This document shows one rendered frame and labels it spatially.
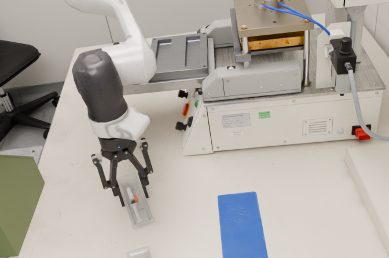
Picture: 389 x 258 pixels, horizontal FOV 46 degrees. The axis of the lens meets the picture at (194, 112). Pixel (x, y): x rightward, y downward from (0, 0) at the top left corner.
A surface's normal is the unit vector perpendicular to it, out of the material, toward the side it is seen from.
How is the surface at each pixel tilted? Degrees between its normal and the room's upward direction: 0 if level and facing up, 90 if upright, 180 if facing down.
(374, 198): 0
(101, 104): 92
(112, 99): 89
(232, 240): 0
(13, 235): 90
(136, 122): 19
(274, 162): 0
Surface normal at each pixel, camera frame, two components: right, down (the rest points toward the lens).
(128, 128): 0.12, -0.65
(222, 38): -0.01, 0.61
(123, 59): 0.04, -0.14
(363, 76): -0.13, -0.79
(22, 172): 0.99, -0.10
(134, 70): 0.03, 0.39
